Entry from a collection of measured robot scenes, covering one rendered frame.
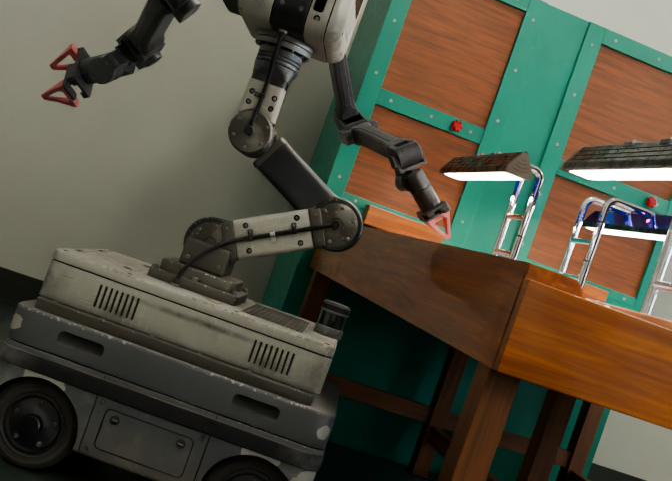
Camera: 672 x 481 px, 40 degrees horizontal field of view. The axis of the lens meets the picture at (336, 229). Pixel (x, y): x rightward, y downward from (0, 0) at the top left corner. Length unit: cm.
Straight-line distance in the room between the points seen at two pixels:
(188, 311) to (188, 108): 216
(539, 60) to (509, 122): 26
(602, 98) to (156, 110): 187
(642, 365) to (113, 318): 111
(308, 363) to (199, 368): 23
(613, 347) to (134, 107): 290
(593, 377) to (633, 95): 224
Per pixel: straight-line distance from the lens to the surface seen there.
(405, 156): 243
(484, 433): 160
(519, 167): 265
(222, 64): 414
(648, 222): 305
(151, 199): 410
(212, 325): 204
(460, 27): 347
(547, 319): 155
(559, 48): 360
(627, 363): 163
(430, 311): 191
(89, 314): 209
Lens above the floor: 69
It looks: 1 degrees up
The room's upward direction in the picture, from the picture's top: 19 degrees clockwise
